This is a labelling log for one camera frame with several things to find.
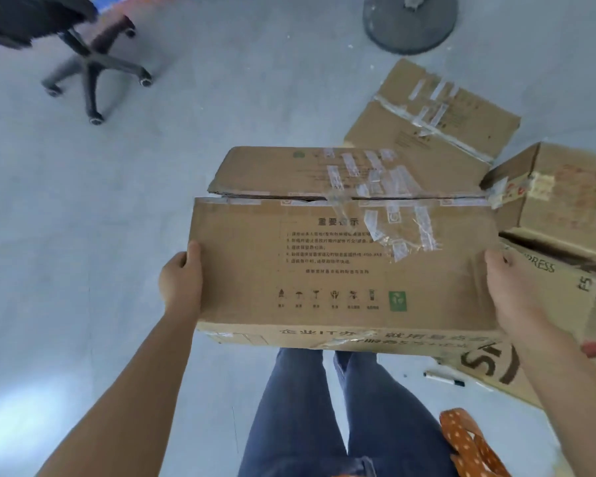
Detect person's left hand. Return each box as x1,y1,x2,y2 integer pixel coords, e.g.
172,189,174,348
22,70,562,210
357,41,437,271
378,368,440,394
159,240,204,319

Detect person's right hand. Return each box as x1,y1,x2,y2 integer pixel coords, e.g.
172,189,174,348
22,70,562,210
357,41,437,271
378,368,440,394
484,248,551,338

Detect large taped cardboard box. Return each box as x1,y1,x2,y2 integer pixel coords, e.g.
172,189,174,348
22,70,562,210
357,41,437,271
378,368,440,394
189,146,507,351

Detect person's right forearm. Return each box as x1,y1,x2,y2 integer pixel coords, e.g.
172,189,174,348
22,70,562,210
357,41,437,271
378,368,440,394
511,313,596,477

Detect person's left forearm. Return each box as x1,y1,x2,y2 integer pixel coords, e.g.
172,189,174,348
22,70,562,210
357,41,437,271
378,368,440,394
36,313,199,477

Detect cardboard box with red print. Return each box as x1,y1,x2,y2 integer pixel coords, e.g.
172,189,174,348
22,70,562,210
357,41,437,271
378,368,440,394
480,142,596,259

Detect open cardboard box black print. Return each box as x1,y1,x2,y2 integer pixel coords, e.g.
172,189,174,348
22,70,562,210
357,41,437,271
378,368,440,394
434,232,596,410

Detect white marker pen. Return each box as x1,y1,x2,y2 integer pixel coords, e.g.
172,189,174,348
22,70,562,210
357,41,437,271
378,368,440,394
423,371,466,388

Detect flat taped cardboard box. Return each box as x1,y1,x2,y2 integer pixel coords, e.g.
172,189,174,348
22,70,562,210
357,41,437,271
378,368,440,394
344,58,522,167

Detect person's blue jeans legs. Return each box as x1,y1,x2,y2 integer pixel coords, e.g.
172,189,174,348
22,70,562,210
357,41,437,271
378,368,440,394
237,348,459,477

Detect black office chair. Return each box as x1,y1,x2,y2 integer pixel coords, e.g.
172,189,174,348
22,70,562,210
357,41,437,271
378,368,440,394
0,0,154,126

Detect round grey stand base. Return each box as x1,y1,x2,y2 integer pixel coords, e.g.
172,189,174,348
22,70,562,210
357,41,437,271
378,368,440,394
363,0,459,56

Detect orange polka dot strap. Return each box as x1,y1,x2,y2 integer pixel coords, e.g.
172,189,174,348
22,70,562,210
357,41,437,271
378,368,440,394
439,408,512,477

